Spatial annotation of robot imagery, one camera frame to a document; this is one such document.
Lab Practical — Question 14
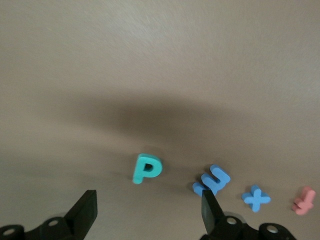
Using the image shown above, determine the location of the pink foam letter f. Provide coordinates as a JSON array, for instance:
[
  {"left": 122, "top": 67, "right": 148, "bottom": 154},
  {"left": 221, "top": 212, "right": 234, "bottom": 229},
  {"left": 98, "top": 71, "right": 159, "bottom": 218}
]
[{"left": 291, "top": 185, "right": 317, "bottom": 216}]

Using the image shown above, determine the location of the blue foam letter x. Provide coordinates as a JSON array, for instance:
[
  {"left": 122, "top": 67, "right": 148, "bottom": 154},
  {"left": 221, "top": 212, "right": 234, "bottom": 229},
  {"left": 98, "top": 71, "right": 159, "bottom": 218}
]
[{"left": 241, "top": 184, "right": 271, "bottom": 213}]

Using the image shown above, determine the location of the blue foam letter E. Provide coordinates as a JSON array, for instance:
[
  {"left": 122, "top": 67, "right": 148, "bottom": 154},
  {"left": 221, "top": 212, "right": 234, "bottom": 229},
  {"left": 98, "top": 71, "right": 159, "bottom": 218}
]
[{"left": 192, "top": 164, "right": 231, "bottom": 198}]

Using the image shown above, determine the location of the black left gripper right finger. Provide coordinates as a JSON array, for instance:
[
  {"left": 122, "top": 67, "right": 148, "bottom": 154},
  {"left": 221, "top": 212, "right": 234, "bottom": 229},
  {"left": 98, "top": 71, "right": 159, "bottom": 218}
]
[{"left": 200, "top": 191, "right": 299, "bottom": 240}]

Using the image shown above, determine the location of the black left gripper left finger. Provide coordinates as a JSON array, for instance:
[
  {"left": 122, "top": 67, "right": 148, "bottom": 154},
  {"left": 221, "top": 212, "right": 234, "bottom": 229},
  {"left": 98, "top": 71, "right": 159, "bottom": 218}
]
[{"left": 0, "top": 189, "right": 98, "bottom": 240}]

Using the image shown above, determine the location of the teal foam letter P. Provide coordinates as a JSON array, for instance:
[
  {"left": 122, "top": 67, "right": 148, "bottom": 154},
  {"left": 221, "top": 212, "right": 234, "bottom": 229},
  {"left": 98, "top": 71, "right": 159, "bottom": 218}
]
[{"left": 131, "top": 153, "right": 163, "bottom": 185}]

